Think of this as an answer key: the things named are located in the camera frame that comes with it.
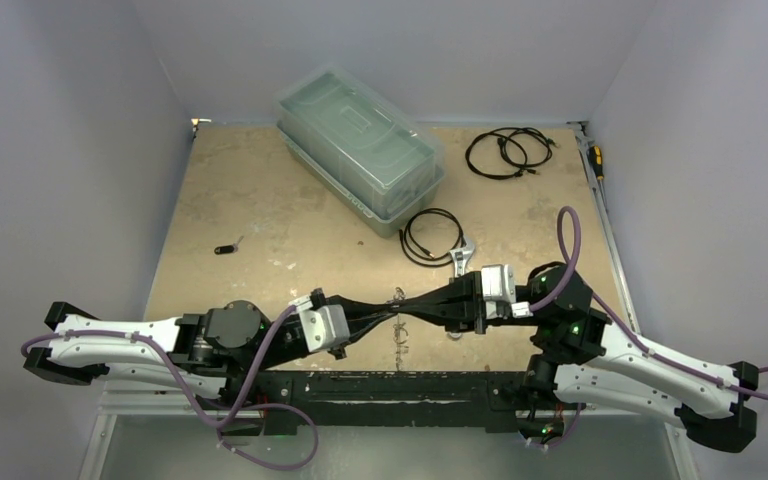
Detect yellow black screwdriver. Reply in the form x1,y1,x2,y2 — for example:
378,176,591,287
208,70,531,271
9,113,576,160
587,145,605,183

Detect adjustable wrench red handle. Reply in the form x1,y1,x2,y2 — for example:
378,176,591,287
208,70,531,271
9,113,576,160
446,237,478,342

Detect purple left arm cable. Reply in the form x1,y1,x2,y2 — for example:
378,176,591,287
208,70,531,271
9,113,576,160
21,304,299,431

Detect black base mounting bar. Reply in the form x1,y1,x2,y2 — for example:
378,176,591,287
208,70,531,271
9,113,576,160
195,369,587,439

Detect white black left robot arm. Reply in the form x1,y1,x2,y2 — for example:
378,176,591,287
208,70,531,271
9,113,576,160
20,289,394,409

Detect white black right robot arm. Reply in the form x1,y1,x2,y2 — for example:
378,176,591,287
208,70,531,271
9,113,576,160
394,262,759,453

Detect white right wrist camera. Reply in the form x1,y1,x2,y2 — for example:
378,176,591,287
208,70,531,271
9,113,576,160
480,264,533,320

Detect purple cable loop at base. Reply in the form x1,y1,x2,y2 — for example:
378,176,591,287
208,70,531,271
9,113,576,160
215,402,320,473

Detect aluminium frame rail right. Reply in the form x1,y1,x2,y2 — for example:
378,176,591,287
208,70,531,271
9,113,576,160
566,121,641,333

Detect clear plastic storage box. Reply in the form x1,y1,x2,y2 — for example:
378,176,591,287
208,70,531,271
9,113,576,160
274,64,445,238

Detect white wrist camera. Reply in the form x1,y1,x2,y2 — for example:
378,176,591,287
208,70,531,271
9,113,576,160
480,264,533,320
288,295,349,353

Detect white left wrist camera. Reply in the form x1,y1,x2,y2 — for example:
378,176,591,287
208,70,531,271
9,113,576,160
288,295,349,353

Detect black coiled cable far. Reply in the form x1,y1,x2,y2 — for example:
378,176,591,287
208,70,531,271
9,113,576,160
464,126,560,181

